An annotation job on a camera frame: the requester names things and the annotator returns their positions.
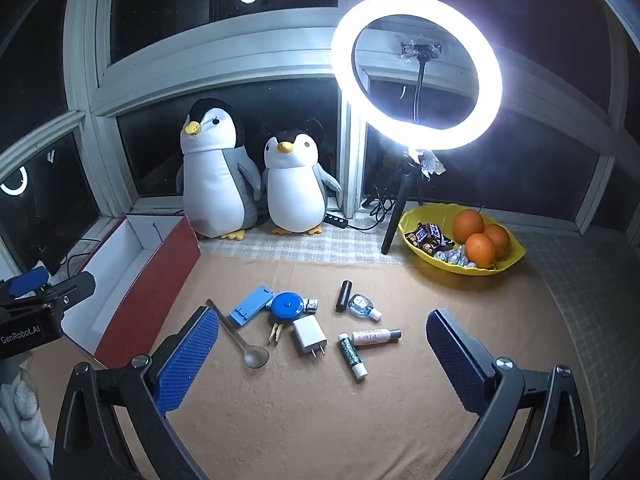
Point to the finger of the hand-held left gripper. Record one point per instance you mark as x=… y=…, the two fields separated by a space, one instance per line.
x=30 y=281
x=75 y=286

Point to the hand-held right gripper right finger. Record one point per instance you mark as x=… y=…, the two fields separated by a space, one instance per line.
x=455 y=355

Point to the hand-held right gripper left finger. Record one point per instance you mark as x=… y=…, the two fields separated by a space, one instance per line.
x=185 y=360

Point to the grey spoon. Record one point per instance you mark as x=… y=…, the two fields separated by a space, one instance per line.
x=257 y=357

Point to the red cardboard box white inside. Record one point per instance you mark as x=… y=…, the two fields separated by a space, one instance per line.
x=150 y=290

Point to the pale pink tube grey cap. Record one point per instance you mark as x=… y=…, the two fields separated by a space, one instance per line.
x=372 y=336

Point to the blue phone stand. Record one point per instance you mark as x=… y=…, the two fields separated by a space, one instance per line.
x=250 y=305

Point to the wooden clothespin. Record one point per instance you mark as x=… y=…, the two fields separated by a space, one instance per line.
x=275 y=332

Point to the green lip balm stick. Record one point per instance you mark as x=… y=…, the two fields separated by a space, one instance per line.
x=350 y=355

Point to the small clear bottle white cap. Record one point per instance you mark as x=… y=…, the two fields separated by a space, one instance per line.
x=360 y=305

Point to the blue round lid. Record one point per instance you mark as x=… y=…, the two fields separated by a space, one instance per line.
x=287 y=306

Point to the white plug charger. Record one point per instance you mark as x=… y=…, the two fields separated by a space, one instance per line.
x=307 y=335

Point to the black cylinder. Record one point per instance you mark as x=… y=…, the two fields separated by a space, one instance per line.
x=343 y=295

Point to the person's left forearm white sleeve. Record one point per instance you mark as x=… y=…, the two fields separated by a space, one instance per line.
x=22 y=410

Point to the pile of silver wrapped candies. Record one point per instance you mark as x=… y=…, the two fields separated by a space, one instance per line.
x=455 y=258

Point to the orange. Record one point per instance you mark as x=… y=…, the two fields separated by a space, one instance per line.
x=481 y=251
x=499 y=240
x=468 y=225

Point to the dark wrapped chocolate bar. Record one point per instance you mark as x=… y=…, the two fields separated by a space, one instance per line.
x=437 y=246
x=427 y=232

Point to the yellow leaf-shaped bowl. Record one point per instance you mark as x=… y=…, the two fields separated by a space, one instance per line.
x=420 y=212

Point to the plaid cloth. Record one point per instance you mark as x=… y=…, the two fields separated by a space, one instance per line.
x=300 y=245

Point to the black tripod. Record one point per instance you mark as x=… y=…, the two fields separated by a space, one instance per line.
x=400 y=200

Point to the large penguin plush toy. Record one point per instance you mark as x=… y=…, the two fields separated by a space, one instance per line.
x=215 y=180

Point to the small penguin plush toy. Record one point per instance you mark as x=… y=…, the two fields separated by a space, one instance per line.
x=292 y=190

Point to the black gooseneck phone clamp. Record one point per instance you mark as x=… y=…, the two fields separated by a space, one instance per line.
x=419 y=90

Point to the white window frame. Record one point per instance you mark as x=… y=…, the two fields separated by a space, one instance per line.
x=90 y=60

